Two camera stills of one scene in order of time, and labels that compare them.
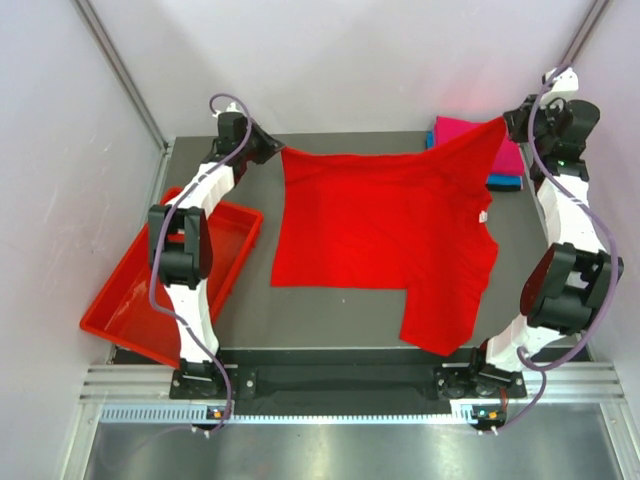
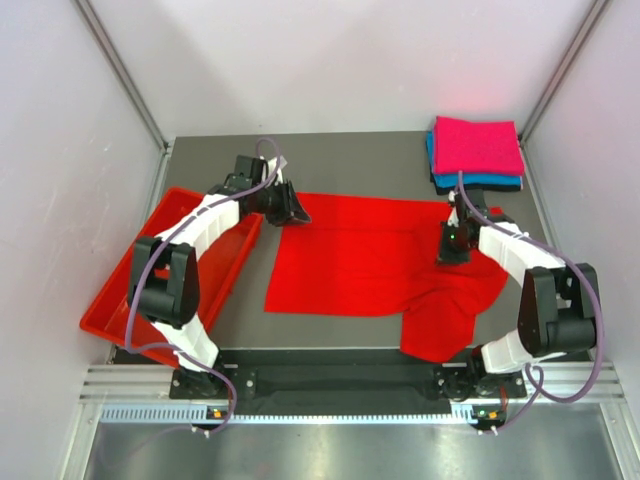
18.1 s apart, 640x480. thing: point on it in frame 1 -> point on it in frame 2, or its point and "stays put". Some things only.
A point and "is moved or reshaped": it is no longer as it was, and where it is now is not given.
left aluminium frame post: (129, 82) stays put
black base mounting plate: (331, 374) stays put
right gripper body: (546, 112) -> (451, 249)
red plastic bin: (234, 232) stays put
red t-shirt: (414, 220) is moved or reshaped
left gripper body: (258, 148) -> (273, 202)
